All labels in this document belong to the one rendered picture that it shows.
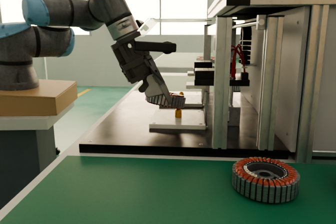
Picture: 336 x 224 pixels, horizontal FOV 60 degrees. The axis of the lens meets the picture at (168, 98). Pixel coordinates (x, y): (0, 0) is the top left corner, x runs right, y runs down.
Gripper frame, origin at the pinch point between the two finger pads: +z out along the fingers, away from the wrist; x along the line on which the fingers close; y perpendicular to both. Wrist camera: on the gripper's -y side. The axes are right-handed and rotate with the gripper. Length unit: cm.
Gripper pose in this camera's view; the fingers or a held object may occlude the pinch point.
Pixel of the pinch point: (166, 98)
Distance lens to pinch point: 82.1
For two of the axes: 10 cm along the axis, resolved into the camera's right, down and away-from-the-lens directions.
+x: 2.5, 1.2, -9.6
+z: 4.2, 8.8, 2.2
